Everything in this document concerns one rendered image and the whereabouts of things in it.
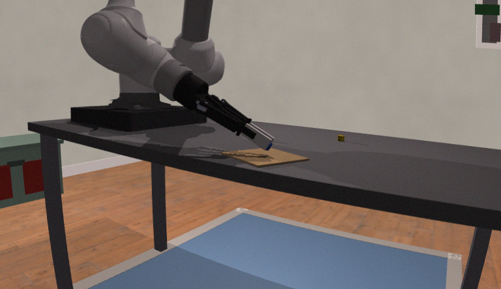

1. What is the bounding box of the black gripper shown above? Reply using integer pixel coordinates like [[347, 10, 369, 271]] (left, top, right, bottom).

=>
[[173, 73, 275, 150]]

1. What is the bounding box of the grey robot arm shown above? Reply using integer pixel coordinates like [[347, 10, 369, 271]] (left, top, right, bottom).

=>
[[80, 0, 224, 110]]

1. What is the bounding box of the tan flat mat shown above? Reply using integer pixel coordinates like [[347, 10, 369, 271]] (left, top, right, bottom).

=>
[[220, 148, 309, 168]]

